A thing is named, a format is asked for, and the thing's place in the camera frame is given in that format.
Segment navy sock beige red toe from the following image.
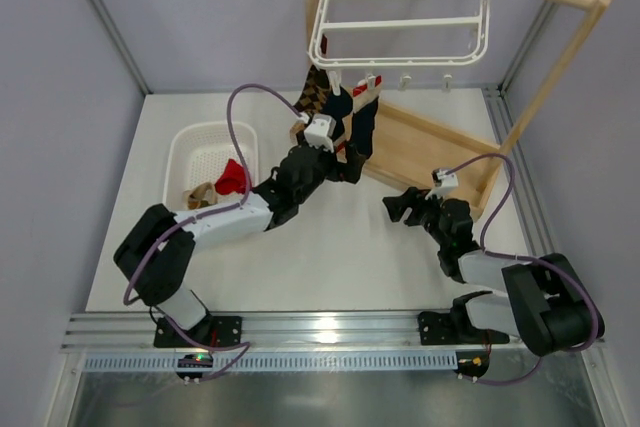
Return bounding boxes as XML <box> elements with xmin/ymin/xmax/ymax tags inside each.
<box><xmin>322</xmin><ymin>89</ymin><xmax>355</xmax><ymax>162</ymax></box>

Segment navy blue sock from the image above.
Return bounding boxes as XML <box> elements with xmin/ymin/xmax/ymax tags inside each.
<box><xmin>347</xmin><ymin>76</ymin><xmax>382</xmax><ymax>159</ymax></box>

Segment beige striped green sock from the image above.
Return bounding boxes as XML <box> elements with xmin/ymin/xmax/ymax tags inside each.
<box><xmin>182</xmin><ymin>182</ymin><xmax>218</xmax><ymax>210</ymax></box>

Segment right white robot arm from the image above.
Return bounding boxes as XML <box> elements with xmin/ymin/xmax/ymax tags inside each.
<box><xmin>382</xmin><ymin>187</ymin><xmax>605</xmax><ymax>357</ymax></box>

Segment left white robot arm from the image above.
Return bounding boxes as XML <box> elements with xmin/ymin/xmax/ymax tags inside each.
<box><xmin>113</xmin><ymin>141</ymin><xmax>372</xmax><ymax>350</ymax></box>

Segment white plastic clip hanger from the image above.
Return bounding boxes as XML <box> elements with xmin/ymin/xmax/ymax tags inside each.
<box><xmin>305</xmin><ymin>0</ymin><xmax>491</xmax><ymax>92</ymax></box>

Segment wooden rack with tray base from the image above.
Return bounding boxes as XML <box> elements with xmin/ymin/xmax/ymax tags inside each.
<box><xmin>289</xmin><ymin>0</ymin><xmax>618</xmax><ymax>224</ymax></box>

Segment brown argyle sock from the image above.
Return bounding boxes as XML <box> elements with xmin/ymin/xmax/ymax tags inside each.
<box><xmin>294</xmin><ymin>64</ymin><xmax>332</xmax><ymax>115</ymax></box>

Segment white perforated plastic basket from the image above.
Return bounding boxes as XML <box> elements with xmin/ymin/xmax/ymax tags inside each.
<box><xmin>162</xmin><ymin>121</ymin><xmax>259</xmax><ymax>211</ymax></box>

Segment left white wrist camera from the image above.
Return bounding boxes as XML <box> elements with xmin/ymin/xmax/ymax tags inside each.
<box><xmin>290</xmin><ymin>113</ymin><xmax>336</xmax><ymax>152</ymax></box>

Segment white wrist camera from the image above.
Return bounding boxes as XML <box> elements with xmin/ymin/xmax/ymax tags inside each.
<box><xmin>426</xmin><ymin>168</ymin><xmax>459</xmax><ymax>199</ymax></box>
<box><xmin>290</xmin><ymin>113</ymin><xmax>336</xmax><ymax>152</ymax></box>

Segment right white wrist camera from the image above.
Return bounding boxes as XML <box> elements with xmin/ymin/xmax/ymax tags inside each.
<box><xmin>426</xmin><ymin>168</ymin><xmax>459</xmax><ymax>199</ymax></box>

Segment slotted grey cable duct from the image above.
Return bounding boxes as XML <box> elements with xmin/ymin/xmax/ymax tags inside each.
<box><xmin>83</xmin><ymin>349</ymin><xmax>458</xmax><ymax>375</ymax></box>

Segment aluminium mounting rail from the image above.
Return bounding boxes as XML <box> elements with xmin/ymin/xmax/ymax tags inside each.
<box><xmin>59</xmin><ymin>307</ymin><xmax>606</xmax><ymax>349</ymax></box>

